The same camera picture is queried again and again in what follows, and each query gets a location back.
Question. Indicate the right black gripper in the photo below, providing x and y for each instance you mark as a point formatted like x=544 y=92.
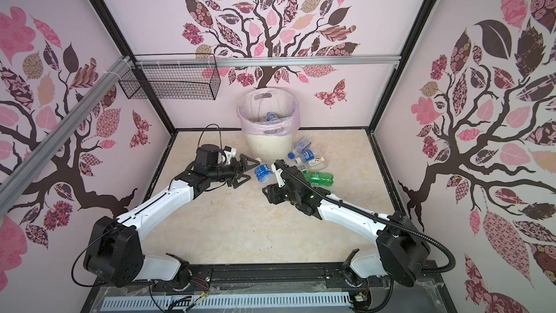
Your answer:
x=274 y=195

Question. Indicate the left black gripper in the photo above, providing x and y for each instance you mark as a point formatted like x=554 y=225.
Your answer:
x=245 y=167

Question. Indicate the Pocari Sweat bottle white cap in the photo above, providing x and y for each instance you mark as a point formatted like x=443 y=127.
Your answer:
x=264 y=173

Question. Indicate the green bottle yellow cap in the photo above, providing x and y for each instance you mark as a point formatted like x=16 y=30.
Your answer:
x=319 y=178

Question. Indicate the clear bottle bird label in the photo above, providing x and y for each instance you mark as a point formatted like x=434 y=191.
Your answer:
x=314 y=165

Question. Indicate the Pepsi water bottle blue label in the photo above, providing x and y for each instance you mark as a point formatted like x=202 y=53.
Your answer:
x=272 y=117

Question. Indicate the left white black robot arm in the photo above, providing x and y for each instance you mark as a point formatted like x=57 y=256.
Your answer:
x=115 y=252

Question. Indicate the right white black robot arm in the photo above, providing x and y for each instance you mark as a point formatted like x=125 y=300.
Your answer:
x=397 y=252

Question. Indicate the white ribbed waste bin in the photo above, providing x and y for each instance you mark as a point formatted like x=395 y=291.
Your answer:
x=269 y=148

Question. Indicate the Pocari bottle near bin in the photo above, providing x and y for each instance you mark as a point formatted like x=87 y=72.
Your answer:
x=308 y=155

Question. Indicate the pink plastic bin liner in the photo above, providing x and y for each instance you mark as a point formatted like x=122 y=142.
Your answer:
x=253 y=107

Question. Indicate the crushed clear bottle blue cap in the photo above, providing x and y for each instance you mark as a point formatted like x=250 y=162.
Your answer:
x=299 y=146

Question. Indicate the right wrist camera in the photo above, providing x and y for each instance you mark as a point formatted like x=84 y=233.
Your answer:
x=278 y=168

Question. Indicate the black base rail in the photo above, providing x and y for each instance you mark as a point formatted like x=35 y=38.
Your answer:
x=202 y=277

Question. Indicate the black wire mesh basket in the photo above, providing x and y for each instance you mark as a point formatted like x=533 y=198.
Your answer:
x=190 y=76

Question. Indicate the aluminium horizontal back rail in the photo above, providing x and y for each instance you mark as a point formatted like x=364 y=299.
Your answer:
x=387 y=59

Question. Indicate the white slotted cable duct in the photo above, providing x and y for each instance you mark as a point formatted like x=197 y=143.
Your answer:
x=224 y=302

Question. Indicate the aluminium left side rail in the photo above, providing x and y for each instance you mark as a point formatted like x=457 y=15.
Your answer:
x=23 y=176

